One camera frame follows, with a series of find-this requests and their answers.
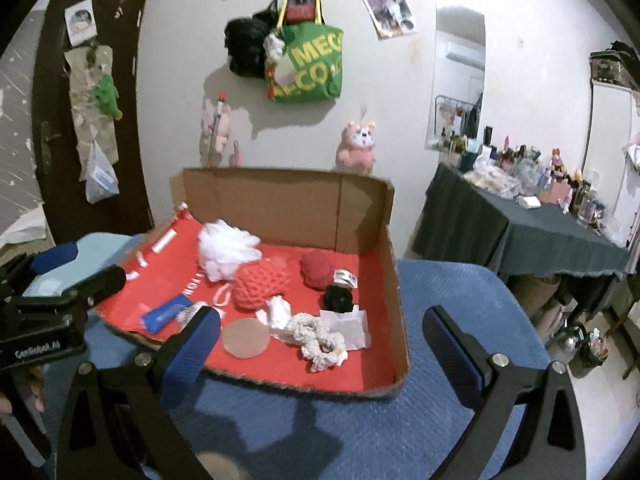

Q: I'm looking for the photo wall poster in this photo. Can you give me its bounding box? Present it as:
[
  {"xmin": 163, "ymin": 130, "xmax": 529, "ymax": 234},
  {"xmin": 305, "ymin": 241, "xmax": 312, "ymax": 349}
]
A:
[{"xmin": 361, "ymin": 0, "xmax": 417, "ymax": 41}]

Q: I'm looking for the white mesh bath loofah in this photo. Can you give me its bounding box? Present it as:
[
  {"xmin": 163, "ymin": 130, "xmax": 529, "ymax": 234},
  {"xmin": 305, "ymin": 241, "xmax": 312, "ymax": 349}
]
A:
[{"xmin": 196, "ymin": 220, "xmax": 263, "ymax": 283}]

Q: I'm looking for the white door picture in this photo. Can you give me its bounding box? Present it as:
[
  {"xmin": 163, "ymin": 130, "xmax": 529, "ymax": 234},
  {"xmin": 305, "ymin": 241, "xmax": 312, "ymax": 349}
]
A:
[{"xmin": 64, "ymin": 0, "xmax": 97, "ymax": 47}]

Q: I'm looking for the black fuzzy scrunchie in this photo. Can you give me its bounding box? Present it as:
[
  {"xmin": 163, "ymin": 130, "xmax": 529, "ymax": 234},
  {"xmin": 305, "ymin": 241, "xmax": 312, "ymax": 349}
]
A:
[{"xmin": 320, "ymin": 284, "xmax": 357, "ymax": 313}]

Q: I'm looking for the clear plastic bag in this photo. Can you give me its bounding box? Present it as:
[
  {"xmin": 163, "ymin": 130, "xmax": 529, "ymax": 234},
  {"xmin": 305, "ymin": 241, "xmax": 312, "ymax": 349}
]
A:
[{"xmin": 84, "ymin": 140, "xmax": 121, "ymax": 205}]

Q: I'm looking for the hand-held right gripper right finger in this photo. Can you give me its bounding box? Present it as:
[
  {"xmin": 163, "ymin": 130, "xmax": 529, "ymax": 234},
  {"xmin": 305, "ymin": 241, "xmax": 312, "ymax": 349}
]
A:
[{"xmin": 422, "ymin": 305, "xmax": 586, "ymax": 480}]

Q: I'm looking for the wall mirror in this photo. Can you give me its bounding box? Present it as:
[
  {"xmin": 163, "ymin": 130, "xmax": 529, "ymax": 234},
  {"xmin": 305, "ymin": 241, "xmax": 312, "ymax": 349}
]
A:
[{"xmin": 425, "ymin": 6, "xmax": 487, "ymax": 153}]

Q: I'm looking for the pale pink plush toy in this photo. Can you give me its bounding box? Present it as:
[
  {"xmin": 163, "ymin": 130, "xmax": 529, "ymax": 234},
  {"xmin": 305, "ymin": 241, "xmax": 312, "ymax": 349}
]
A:
[{"xmin": 200, "ymin": 100, "xmax": 233, "ymax": 166}]

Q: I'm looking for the black bag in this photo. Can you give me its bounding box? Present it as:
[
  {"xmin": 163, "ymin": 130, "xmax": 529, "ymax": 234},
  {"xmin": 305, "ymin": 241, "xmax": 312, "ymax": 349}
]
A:
[{"xmin": 223, "ymin": 0, "xmax": 281, "ymax": 80}]

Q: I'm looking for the white wardrobe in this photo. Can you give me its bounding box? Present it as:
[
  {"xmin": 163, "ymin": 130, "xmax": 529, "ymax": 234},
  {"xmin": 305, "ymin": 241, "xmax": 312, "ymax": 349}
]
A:
[{"xmin": 582, "ymin": 82, "xmax": 640, "ymax": 221}]

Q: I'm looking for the light blue bedsheet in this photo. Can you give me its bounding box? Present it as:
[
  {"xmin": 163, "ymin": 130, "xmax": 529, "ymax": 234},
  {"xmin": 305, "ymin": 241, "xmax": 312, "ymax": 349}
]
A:
[{"xmin": 22, "ymin": 232, "xmax": 146, "ymax": 301}]

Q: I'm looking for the dark patterned bag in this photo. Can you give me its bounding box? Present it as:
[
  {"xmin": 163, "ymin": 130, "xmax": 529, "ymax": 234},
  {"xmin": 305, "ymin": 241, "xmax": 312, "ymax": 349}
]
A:
[{"xmin": 589, "ymin": 40, "xmax": 640, "ymax": 86}]

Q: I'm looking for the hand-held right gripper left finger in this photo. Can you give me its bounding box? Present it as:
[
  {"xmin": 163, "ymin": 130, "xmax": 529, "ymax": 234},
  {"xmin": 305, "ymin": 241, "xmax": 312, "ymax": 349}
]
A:
[{"xmin": 57, "ymin": 305, "xmax": 222, "ymax": 480}]

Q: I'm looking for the cardboard box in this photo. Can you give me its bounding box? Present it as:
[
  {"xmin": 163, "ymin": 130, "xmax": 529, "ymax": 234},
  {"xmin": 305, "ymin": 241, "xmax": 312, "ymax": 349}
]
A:
[{"xmin": 97, "ymin": 166, "xmax": 411, "ymax": 402}]

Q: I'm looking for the stick with red cap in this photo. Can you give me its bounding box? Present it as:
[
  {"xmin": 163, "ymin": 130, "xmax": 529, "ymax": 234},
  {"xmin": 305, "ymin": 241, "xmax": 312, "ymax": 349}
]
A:
[{"xmin": 209, "ymin": 92, "xmax": 227, "ymax": 168}]

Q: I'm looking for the blue packaged cloth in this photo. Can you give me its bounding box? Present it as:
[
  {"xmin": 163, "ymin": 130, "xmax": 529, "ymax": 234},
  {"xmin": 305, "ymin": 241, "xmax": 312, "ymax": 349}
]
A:
[{"xmin": 140, "ymin": 294, "xmax": 193, "ymax": 333}]

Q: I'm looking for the red crocheted bunny pouch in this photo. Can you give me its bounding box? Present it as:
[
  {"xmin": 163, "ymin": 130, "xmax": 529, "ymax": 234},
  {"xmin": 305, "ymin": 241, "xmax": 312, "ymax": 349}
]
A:
[{"xmin": 300, "ymin": 251, "xmax": 357, "ymax": 291}]

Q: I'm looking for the beige round puff pad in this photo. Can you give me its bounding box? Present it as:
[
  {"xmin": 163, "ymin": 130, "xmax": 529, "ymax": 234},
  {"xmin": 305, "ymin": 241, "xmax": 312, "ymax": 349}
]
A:
[{"xmin": 221, "ymin": 317, "xmax": 271, "ymax": 360}]

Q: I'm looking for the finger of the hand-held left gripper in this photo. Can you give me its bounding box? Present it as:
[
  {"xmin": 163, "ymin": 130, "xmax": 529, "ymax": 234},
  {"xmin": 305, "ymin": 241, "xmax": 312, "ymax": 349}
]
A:
[
  {"xmin": 17, "ymin": 241, "xmax": 80, "ymax": 278},
  {"xmin": 10, "ymin": 265, "xmax": 128, "ymax": 321}
]

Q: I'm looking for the dark wooden door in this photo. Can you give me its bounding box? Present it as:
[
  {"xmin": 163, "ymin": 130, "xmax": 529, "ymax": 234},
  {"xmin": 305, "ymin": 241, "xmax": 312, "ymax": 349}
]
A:
[{"xmin": 32, "ymin": 0, "xmax": 156, "ymax": 248}]

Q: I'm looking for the pink hamster plush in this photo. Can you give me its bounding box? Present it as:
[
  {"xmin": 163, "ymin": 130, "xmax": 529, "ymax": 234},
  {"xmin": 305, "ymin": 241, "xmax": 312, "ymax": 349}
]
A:
[{"xmin": 335, "ymin": 107, "xmax": 378, "ymax": 177}]

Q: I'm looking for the hanging fabric organizer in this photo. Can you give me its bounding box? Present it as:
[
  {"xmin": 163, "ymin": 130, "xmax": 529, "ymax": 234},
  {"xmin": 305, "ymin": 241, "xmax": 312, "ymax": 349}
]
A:
[{"xmin": 65, "ymin": 42, "xmax": 121, "ymax": 181}]

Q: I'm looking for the green plush toy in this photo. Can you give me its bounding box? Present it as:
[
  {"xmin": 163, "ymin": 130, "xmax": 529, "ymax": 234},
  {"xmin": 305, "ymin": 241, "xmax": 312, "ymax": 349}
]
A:
[{"xmin": 95, "ymin": 75, "xmax": 123, "ymax": 121}]

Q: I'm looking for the clutter of cosmetic bottles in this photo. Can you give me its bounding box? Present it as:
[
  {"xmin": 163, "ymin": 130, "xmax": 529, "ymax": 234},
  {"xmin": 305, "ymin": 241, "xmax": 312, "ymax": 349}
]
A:
[{"xmin": 432, "ymin": 125, "xmax": 631, "ymax": 233}]

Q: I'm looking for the green tote bag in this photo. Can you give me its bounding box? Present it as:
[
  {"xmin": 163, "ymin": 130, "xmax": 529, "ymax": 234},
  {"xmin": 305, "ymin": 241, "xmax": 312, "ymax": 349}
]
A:
[{"xmin": 267, "ymin": 0, "xmax": 345, "ymax": 105}]

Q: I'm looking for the white cloth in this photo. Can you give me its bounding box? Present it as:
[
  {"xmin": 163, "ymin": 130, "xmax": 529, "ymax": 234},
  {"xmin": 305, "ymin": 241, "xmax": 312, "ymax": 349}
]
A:
[{"xmin": 255, "ymin": 296, "xmax": 293, "ymax": 333}]

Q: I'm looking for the pink foam net sleeve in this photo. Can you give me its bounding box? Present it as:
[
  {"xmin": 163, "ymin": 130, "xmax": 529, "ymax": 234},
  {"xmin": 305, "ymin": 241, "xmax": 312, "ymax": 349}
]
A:
[{"xmin": 234, "ymin": 259, "xmax": 290, "ymax": 311}]

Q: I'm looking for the blue fleece blanket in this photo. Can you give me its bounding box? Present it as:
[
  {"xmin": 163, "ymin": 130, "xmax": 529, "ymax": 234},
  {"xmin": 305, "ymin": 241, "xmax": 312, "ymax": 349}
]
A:
[{"xmin": 42, "ymin": 259, "xmax": 556, "ymax": 480}]

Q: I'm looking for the white thin wipe sheet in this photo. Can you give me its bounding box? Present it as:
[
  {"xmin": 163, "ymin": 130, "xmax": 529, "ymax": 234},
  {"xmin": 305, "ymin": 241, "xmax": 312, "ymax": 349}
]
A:
[{"xmin": 320, "ymin": 307, "xmax": 373, "ymax": 351}]

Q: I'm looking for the white crochet scrunchie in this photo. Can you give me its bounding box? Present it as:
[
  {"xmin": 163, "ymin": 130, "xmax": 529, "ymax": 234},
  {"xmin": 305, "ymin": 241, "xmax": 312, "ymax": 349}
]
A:
[{"xmin": 285, "ymin": 312, "xmax": 351, "ymax": 373}]

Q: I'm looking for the red box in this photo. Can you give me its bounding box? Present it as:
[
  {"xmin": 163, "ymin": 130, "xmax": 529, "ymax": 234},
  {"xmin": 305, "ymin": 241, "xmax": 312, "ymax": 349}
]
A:
[{"xmin": 286, "ymin": 0, "xmax": 318, "ymax": 23}]

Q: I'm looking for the table with dark cloth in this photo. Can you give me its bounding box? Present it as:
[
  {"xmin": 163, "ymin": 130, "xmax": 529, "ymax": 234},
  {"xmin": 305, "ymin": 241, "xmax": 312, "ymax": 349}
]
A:
[{"xmin": 411, "ymin": 162, "xmax": 631, "ymax": 321}]

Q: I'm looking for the door handle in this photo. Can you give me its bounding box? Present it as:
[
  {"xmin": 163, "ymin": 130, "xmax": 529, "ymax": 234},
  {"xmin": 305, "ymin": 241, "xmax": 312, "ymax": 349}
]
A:
[{"xmin": 39, "ymin": 121, "xmax": 63, "ymax": 173}]

